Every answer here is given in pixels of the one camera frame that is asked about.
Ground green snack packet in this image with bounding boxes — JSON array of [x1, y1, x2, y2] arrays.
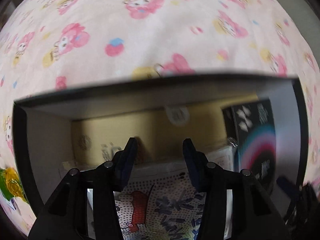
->
[[0, 167, 25, 203]]

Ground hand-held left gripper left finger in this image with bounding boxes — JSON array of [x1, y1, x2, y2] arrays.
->
[[30, 137, 138, 240]]

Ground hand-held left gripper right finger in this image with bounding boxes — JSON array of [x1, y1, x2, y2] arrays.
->
[[182, 138, 292, 240]]

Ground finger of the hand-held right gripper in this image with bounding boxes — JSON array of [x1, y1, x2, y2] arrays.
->
[[276, 176, 303, 205]]

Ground black box rainbow print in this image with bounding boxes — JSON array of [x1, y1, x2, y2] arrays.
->
[[222, 99, 277, 195]]

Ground pink printed blanket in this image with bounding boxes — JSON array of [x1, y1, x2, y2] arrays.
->
[[0, 0, 320, 240]]

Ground white dotted packet red dog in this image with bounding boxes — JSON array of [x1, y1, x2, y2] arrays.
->
[[86, 161, 232, 240]]

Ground brown flat package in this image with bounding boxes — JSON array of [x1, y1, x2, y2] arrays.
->
[[71, 100, 230, 165]]

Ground black cardboard box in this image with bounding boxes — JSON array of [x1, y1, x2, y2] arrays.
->
[[12, 73, 310, 240]]

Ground small white packet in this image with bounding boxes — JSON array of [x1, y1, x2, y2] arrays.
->
[[207, 145, 237, 173]]

